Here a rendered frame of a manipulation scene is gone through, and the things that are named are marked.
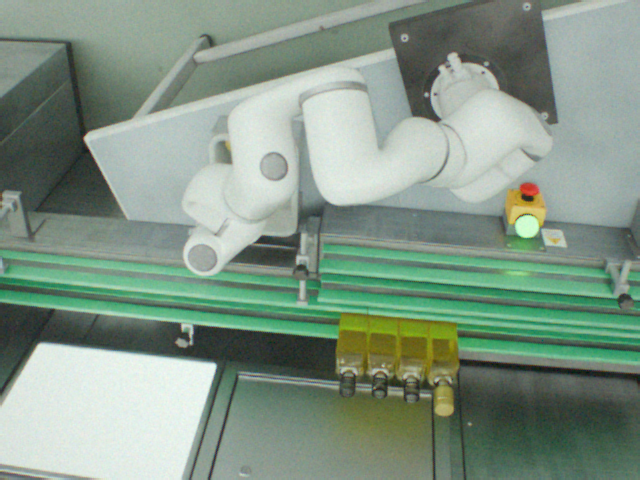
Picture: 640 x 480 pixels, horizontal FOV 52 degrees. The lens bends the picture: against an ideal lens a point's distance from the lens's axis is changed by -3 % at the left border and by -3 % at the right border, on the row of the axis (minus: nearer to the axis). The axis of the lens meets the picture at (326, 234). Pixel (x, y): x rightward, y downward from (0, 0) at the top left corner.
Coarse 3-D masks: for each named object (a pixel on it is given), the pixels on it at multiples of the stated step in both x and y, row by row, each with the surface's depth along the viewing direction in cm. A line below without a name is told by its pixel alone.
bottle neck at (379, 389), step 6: (372, 372) 125; (378, 372) 123; (384, 372) 124; (372, 378) 123; (378, 378) 122; (384, 378) 122; (372, 384) 122; (378, 384) 121; (384, 384) 121; (372, 390) 121; (378, 390) 122; (384, 390) 120; (372, 396) 122; (378, 396) 122; (384, 396) 121
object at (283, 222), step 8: (216, 136) 129; (224, 136) 128; (216, 144) 131; (224, 144) 136; (216, 152) 132; (224, 152) 137; (296, 152) 129; (216, 160) 132; (224, 160) 138; (232, 160) 139; (296, 192) 134; (288, 200) 144; (296, 200) 135; (280, 208) 145; (288, 208) 145; (296, 208) 136; (272, 216) 144; (280, 216) 144; (288, 216) 144; (296, 216) 137; (272, 224) 142; (280, 224) 142; (288, 224) 141; (296, 224) 138; (264, 232) 140; (272, 232) 140; (280, 232) 140; (288, 232) 140
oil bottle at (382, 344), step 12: (372, 324) 132; (384, 324) 132; (396, 324) 132; (372, 336) 129; (384, 336) 129; (396, 336) 130; (372, 348) 126; (384, 348) 127; (396, 348) 127; (372, 360) 125; (384, 360) 124
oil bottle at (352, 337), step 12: (348, 312) 135; (348, 324) 132; (360, 324) 132; (348, 336) 130; (360, 336) 130; (348, 348) 127; (360, 348) 127; (336, 360) 126; (348, 360) 125; (360, 360) 125; (336, 372) 127; (360, 372) 126
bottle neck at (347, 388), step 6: (342, 372) 125; (348, 372) 124; (354, 372) 124; (342, 378) 123; (348, 378) 123; (354, 378) 123; (342, 384) 122; (348, 384) 121; (354, 384) 122; (342, 390) 122; (348, 390) 123; (354, 390) 121; (342, 396) 122; (348, 396) 122
